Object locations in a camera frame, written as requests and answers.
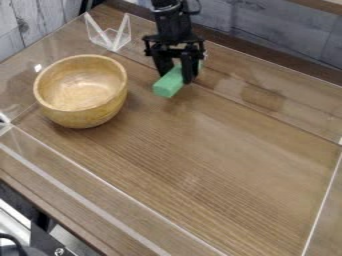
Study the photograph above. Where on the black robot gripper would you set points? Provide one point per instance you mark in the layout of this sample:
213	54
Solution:
174	26

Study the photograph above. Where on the black metal bracket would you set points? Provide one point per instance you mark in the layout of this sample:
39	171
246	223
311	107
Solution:
44	245

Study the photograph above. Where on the clear acrylic corner bracket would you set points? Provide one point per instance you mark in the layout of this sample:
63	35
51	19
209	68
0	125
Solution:
110	38

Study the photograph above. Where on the clear acrylic barrier wall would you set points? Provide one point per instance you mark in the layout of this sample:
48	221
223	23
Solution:
225	171

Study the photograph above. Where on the wooden bowl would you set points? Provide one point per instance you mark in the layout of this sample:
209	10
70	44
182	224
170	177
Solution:
82	90

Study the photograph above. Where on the green rectangular block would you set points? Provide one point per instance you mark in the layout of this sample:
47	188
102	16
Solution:
170	82

